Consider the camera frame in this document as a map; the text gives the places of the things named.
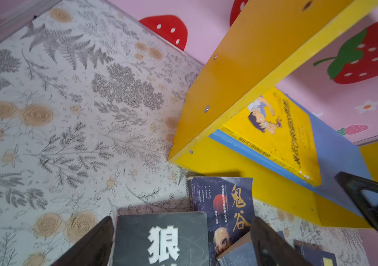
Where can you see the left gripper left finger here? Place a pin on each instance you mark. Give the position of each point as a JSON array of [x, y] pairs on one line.
[[94, 249]]

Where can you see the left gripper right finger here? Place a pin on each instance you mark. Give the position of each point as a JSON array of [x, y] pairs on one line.
[[271, 249]]

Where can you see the yellow cartoon cover book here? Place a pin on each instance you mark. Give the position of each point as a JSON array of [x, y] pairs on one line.
[[274, 128]]

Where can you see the dark portrait cover book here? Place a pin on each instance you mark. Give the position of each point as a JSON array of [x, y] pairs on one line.
[[228, 204]]

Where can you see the black wolf cover book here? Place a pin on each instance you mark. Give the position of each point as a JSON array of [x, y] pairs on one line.
[[163, 239]]

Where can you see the yellow pink blue bookshelf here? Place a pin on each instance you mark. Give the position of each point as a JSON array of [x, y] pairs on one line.
[[290, 99]]

